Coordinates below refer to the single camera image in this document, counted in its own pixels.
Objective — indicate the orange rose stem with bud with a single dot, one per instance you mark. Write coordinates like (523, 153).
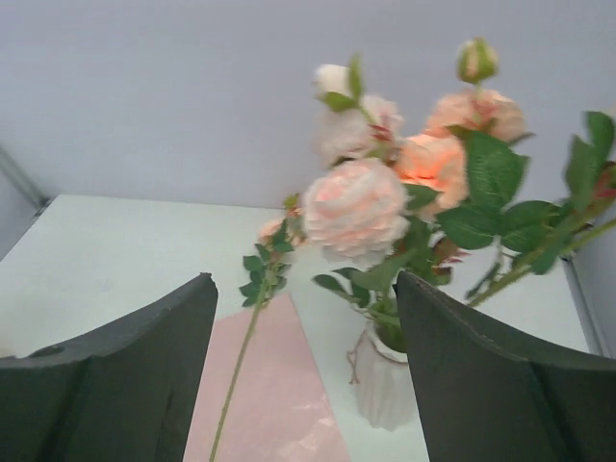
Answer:
(461, 172)

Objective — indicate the left aluminium frame post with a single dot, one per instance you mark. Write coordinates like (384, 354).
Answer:
(22, 182)

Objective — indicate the right aluminium side rail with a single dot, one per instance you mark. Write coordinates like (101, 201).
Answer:
(593, 290)

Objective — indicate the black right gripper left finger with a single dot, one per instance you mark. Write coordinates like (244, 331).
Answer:
(124, 391)

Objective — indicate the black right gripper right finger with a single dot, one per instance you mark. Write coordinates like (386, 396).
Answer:
(487, 391)

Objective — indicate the peach rose stem leafy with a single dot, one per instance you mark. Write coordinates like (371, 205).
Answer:
(266, 270)

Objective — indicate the white ribbed ceramic vase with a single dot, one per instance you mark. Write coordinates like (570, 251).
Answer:
(382, 382)

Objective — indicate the pale pink rose stem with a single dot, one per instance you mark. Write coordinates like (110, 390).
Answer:
(355, 211)

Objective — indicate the small peach rose stem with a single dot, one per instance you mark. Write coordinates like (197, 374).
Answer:
(530, 236)

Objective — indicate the pink wrapping paper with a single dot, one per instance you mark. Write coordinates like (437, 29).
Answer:
(279, 410)

